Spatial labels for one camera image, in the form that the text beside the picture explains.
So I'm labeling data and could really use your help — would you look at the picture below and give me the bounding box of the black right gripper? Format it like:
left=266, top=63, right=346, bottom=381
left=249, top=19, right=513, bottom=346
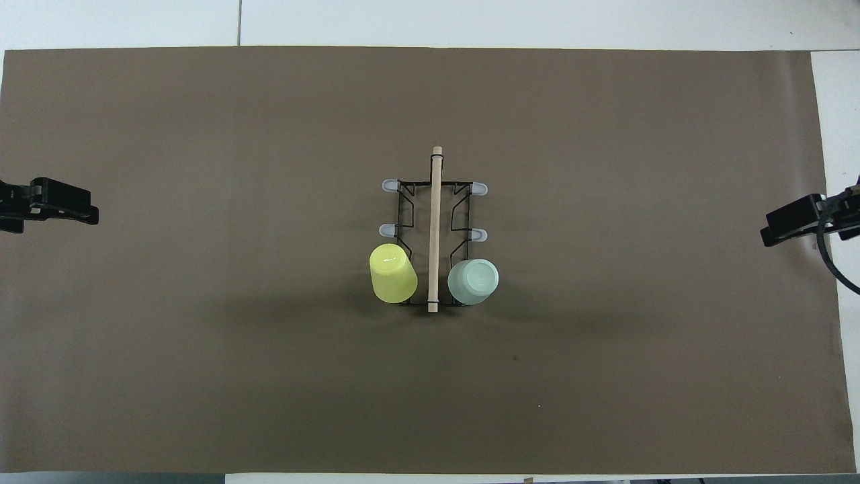
left=761, top=185, right=860, bottom=247

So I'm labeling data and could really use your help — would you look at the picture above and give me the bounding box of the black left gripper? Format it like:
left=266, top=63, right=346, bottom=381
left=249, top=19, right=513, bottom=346
left=0, top=177, right=99, bottom=234

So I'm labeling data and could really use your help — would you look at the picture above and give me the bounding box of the pale green plastic cup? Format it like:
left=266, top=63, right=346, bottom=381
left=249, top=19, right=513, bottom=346
left=447, top=259, right=500, bottom=306

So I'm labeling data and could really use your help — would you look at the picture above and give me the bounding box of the yellow plastic cup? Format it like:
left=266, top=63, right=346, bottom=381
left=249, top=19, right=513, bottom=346
left=369, top=243, right=419, bottom=305

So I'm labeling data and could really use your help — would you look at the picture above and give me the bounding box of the brown table mat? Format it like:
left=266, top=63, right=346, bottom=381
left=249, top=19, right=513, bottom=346
left=0, top=46, right=857, bottom=475

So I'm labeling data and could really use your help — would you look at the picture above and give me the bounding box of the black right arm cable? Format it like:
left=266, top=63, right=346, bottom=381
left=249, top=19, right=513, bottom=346
left=816, top=215, right=860, bottom=295

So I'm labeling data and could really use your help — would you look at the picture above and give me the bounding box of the black wire cup rack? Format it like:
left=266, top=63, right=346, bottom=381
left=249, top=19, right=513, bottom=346
left=380, top=146, right=489, bottom=314

